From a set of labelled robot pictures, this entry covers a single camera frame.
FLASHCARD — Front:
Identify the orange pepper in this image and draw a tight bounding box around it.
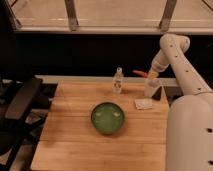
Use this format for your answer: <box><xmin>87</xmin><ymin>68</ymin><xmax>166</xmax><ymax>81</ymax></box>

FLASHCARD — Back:
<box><xmin>133</xmin><ymin>70</ymin><xmax>148</xmax><ymax>78</ymax></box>

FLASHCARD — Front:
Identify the wooden cutting board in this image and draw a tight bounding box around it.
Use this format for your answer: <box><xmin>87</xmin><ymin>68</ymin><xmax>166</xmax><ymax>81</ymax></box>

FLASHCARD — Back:
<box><xmin>31</xmin><ymin>82</ymin><xmax>169</xmax><ymax>171</ymax></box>

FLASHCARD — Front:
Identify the clear glass bottle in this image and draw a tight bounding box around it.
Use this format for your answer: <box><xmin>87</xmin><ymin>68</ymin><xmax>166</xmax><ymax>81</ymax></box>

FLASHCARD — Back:
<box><xmin>113</xmin><ymin>67</ymin><xmax>124</xmax><ymax>93</ymax></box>

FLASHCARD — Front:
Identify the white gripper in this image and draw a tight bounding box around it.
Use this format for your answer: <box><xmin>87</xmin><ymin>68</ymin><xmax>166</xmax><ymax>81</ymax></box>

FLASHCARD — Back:
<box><xmin>148</xmin><ymin>50</ymin><xmax>169</xmax><ymax>79</ymax></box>

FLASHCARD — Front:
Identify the green bowl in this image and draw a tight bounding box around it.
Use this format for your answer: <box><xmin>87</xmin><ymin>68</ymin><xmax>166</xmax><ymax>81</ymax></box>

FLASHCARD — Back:
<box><xmin>91</xmin><ymin>102</ymin><xmax>125</xmax><ymax>135</ymax></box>

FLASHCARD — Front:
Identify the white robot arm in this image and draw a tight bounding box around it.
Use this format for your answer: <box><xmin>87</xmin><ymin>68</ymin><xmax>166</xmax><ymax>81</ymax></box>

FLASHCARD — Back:
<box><xmin>148</xmin><ymin>34</ymin><xmax>213</xmax><ymax>171</ymax></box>

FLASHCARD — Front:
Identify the black office chair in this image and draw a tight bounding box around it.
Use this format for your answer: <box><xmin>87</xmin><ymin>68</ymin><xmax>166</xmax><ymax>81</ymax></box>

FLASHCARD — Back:
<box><xmin>0</xmin><ymin>78</ymin><xmax>51</xmax><ymax>171</ymax></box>

